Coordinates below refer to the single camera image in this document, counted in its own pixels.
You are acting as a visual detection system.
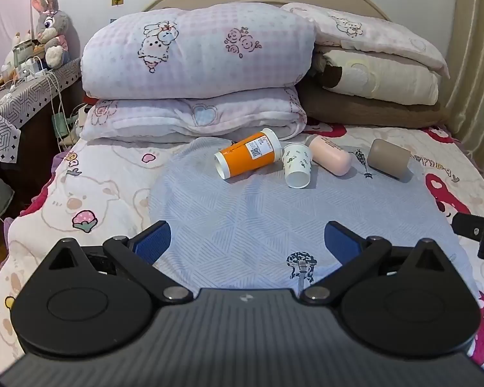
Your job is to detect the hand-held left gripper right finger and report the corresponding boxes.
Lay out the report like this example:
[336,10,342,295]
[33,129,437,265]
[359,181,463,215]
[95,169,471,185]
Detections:
[298,221,455,304]

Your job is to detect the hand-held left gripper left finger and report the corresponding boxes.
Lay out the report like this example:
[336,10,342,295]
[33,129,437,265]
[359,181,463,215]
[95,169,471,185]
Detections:
[36,221,194,304]

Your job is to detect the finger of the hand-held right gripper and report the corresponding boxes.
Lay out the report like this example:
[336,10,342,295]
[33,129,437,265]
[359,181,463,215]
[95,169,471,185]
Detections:
[452,212,484,261]

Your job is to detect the pink cup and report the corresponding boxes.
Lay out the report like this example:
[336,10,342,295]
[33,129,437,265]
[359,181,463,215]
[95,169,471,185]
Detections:
[308,135,352,177]

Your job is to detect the white patterned paper cup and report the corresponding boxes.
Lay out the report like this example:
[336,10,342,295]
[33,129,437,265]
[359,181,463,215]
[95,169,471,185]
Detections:
[282,143,312,189]

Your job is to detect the brown cup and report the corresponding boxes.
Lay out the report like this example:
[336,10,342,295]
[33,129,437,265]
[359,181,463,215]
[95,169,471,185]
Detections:
[367,139,412,180]

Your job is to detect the orange cup with white label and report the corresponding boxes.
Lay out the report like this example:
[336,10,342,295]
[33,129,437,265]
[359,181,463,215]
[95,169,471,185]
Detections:
[214,128,283,179]

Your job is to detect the grey patterned mat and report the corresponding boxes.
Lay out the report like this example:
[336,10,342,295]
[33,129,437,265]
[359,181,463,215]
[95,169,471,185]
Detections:
[148,137,474,293]

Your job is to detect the thin pink checked folded quilt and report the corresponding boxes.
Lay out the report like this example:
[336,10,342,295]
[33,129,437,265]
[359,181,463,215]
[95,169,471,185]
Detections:
[81,86,308,143]

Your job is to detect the brown pillow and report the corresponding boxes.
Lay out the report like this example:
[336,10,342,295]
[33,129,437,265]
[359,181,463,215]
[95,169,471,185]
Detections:
[298,77,449,128]

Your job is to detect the green charger plug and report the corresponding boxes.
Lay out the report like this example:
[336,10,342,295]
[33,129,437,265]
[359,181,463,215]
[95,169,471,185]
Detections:
[52,114,67,140]

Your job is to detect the dark wooden bedside table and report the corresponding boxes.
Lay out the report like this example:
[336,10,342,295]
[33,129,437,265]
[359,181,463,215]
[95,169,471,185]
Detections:
[0,84,85,212]

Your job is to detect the beige curtain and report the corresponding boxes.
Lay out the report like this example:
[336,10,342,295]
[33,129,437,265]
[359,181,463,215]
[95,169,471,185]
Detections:
[444,0,484,190]

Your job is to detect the cream and brown folded blanket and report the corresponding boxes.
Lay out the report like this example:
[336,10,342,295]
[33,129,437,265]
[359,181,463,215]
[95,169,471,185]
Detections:
[314,45,440,106]

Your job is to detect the large pink checked folded quilt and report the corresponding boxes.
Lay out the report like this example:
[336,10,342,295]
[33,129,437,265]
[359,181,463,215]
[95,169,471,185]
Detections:
[81,2,316,100]

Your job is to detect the cluttered bedside table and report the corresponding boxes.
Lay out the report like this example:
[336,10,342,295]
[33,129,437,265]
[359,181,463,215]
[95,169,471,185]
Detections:
[0,58,82,163]

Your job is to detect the pink bear print pillow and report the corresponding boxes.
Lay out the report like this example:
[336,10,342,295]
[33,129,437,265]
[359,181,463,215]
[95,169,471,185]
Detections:
[280,3,450,79]

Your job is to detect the white device box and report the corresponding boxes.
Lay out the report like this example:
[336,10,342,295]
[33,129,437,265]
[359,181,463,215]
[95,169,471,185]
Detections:
[11,41,46,74]

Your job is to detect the grey plush rabbit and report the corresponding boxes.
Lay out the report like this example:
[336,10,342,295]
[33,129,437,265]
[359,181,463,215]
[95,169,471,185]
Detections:
[31,0,72,68]

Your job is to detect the white charging cables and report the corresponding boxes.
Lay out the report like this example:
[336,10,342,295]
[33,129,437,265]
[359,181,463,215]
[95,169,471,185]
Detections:
[44,66,79,140]

